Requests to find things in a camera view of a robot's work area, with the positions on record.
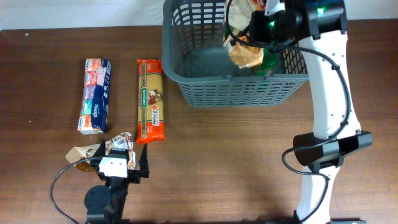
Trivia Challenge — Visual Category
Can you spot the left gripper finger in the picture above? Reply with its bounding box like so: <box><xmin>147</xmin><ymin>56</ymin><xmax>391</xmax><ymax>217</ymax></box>
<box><xmin>139</xmin><ymin>144</ymin><xmax>150</xmax><ymax>178</ymax></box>
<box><xmin>93</xmin><ymin>140</ymin><xmax>106</xmax><ymax>158</ymax></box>

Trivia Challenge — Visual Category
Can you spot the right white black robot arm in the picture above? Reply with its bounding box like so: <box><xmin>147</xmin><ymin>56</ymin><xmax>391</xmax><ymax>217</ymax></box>
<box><xmin>249</xmin><ymin>1</ymin><xmax>373</xmax><ymax>223</ymax></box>

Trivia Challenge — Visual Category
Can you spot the grey plastic basket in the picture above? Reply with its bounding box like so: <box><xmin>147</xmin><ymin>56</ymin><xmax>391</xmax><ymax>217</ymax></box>
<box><xmin>162</xmin><ymin>0</ymin><xmax>309</xmax><ymax>108</ymax></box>

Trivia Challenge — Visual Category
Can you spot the Kleenex tissue multipack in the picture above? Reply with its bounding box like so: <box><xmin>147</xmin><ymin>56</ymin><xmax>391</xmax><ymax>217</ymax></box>
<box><xmin>77</xmin><ymin>58</ymin><xmax>111</xmax><ymax>134</ymax></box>

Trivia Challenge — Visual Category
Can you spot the green lid spice jar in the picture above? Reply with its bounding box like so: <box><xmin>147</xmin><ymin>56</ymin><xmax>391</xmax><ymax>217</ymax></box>
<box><xmin>254</xmin><ymin>49</ymin><xmax>279</xmax><ymax>77</ymax></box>

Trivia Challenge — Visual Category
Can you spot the orange snack bag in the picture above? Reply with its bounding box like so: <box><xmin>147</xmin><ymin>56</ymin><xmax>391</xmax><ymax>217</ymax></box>
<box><xmin>223</xmin><ymin>0</ymin><xmax>265</xmax><ymax>68</ymax></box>

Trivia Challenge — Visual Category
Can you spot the right black cable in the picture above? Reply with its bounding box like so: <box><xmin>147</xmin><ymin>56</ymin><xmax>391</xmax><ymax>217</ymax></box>
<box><xmin>225</xmin><ymin>0</ymin><xmax>354</xmax><ymax>224</ymax></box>

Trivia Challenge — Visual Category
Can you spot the black cable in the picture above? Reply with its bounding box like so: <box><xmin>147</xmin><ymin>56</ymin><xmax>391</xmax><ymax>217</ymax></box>
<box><xmin>50</xmin><ymin>156</ymin><xmax>100</xmax><ymax>224</ymax></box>
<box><xmin>225</xmin><ymin>0</ymin><xmax>354</xmax><ymax>224</ymax></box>

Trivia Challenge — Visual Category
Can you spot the San Remo spaghetti packet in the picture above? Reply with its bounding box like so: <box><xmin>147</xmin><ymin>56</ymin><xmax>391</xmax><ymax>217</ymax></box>
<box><xmin>136</xmin><ymin>59</ymin><xmax>166</xmax><ymax>144</ymax></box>

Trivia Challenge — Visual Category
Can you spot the left black cable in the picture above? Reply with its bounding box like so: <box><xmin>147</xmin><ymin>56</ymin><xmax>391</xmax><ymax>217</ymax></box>
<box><xmin>50</xmin><ymin>156</ymin><xmax>100</xmax><ymax>224</ymax></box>

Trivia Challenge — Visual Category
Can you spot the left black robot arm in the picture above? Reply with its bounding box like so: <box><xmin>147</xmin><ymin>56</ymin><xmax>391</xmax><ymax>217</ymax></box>
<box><xmin>84</xmin><ymin>141</ymin><xmax>150</xmax><ymax>224</ymax></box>

